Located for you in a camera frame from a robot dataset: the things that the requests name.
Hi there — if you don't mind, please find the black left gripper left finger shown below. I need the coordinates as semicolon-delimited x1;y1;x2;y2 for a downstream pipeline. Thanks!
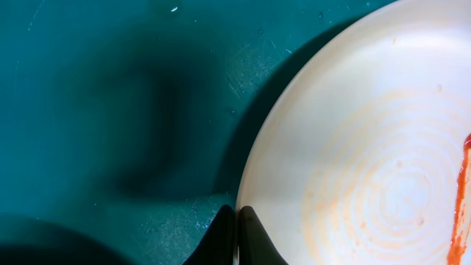
183;205;236;265

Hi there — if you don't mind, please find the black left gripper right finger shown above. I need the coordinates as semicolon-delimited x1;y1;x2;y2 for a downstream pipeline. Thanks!
238;206;288;265

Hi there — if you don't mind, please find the white plate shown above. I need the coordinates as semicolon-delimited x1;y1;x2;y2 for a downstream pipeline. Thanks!
236;0;470;264

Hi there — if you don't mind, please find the teal plastic tray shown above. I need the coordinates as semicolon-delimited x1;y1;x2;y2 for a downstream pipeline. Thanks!
1;0;385;264

